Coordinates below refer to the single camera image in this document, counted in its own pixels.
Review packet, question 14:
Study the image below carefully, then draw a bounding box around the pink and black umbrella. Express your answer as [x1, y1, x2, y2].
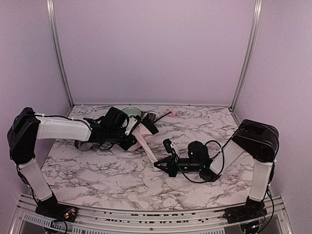
[127, 109, 176, 171]

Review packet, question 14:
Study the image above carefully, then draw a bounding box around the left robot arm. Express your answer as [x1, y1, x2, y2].
[7, 107, 141, 222]

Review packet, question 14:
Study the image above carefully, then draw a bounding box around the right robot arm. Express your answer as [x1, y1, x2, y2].
[154, 119, 279, 223]

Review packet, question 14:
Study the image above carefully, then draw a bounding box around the celadon green ceramic bowl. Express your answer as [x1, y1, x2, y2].
[122, 106, 142, 117]

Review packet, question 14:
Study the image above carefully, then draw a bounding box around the black floral square plate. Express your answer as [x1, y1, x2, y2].
[141, 111, 156, 122]

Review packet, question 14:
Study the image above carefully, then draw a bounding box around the small stainless steel bowl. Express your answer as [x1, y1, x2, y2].
[74, 140, 94, 152]

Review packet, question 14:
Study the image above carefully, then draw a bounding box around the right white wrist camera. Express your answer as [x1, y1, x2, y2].
[163, 138, 178, 156]

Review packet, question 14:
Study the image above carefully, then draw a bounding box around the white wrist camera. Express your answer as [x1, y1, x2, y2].
[163, 138, 178, 156]
[125, 116, 141, 136]

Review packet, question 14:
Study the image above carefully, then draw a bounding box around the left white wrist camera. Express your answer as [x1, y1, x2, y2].
[125, 116, 141, 136]

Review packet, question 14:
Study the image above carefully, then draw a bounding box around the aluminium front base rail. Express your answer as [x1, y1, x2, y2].
[8, 194, 293, 234]

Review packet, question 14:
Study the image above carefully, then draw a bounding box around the left aluminium frame post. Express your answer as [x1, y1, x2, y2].
[46, 0, 74, 109]

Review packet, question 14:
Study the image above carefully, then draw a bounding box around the aluminium frame post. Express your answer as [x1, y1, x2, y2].
[230, 0, 263, 112]
[46, 0, 74, 109]

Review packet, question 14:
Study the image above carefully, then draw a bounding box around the right aluminium frame post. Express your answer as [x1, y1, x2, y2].
[230, 0, 263, 112]

